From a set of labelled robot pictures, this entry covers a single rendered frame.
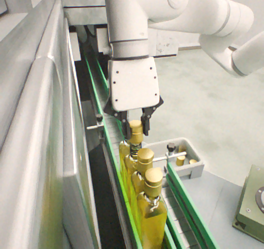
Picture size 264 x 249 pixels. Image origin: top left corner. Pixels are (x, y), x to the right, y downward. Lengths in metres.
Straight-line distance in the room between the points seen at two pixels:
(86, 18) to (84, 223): 1.16
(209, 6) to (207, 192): 0.67
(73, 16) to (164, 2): 0.93
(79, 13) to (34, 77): 1.11
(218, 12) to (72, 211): 0.47
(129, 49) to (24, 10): 0.18
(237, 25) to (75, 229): 0.54
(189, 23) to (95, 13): 0.83
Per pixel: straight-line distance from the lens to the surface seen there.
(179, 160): 0.92
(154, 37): 4.45
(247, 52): 0.66
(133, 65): 0.39
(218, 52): 0.66
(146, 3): 0.40
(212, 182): 0.96
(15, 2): 0.28
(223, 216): 0.88
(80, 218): 0.26
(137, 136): 0.45
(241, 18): 0.60
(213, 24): 0.53
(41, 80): 0.19
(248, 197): 0.85
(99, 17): 1.30
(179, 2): 0.42
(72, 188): 0.21
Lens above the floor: 1.46
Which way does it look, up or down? 35 degrees down
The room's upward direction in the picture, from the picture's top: straight up
